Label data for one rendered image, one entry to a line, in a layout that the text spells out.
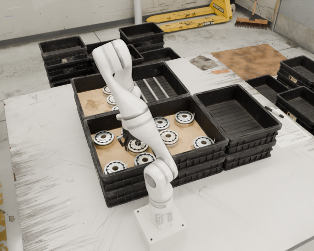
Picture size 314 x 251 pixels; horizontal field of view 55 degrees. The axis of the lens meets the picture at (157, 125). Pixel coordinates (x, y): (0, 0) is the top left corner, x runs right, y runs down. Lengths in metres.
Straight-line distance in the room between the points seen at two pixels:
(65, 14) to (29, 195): 3.40
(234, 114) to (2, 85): 2.79
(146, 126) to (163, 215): 0.39
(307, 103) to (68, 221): 2.10
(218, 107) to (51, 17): 3.29
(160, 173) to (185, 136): 0.57
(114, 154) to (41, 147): 0.49
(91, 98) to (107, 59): 0.93
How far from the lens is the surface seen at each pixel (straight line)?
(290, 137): 1.90
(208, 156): 1.45
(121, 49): 0.95
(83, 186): 1.55
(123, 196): 1.40
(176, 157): 1.32
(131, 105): 0.96
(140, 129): 0.97
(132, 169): 1.28
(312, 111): 2.74
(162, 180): 1.03
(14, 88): 3.73
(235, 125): 1.68
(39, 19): 4.62
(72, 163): 1.66
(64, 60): 2.98
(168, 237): 1.28
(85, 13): 4.70
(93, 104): 1.80
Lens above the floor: 1.89
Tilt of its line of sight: 41 degrees down
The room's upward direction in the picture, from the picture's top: straight up
